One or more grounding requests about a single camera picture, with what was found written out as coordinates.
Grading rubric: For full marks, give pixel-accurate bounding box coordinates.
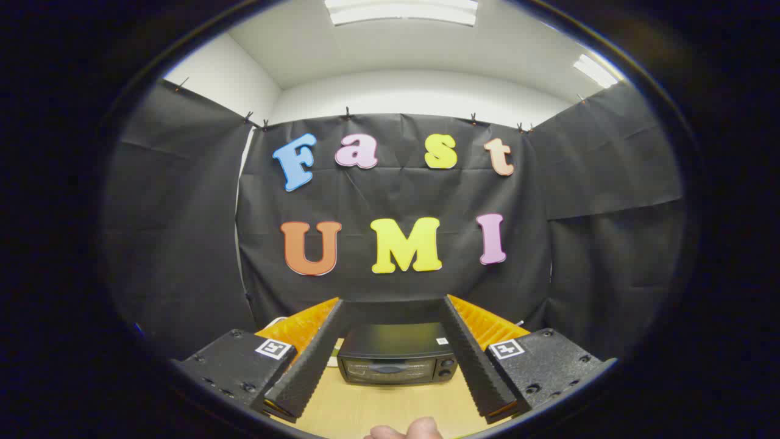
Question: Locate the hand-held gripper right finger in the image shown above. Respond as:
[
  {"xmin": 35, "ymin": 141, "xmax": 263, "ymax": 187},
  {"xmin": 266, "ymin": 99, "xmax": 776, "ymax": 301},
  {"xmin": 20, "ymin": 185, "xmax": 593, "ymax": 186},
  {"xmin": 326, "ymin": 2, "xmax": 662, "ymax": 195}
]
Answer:
[{"xmin": 440, "ymin": 294, "xmax": 617, "ymax": 425}]

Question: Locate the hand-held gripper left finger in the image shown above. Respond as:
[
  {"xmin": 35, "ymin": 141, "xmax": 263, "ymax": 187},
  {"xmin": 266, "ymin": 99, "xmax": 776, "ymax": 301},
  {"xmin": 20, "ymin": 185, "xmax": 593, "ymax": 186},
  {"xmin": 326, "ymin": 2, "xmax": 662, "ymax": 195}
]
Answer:
[{"xmin": 172, "ymin": 297, "xmax": 350, "ymax": 423}]

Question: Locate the black toaster oven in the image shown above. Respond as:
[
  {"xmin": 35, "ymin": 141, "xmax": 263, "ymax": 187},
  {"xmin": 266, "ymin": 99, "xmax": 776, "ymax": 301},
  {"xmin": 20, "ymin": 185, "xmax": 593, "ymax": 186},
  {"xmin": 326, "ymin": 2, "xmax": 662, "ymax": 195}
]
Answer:
[{"xmin": 337, "ymin": 322, "xmax": 459, "ymax": 386}]

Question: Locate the row of black cloth clips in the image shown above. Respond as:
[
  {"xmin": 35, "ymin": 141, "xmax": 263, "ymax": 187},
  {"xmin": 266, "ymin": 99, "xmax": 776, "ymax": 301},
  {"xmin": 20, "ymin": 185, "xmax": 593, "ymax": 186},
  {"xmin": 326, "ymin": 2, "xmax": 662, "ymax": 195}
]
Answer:
[{"xmin": 175, "ymin": 76, "xmax": 589, "ymax": 133}]

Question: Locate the ceiling light panel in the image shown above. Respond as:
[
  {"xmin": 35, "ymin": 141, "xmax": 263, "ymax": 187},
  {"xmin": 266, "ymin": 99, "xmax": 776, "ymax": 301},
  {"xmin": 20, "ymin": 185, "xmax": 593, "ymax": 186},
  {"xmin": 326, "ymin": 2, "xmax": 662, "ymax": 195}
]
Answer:
[
  {"xmin": 324, "ymin": 0, "xmax": 479, "ymax": 26},
  {"xmin": 573, "ymin": 54, "xmax": 619, "ymax": 89}
]

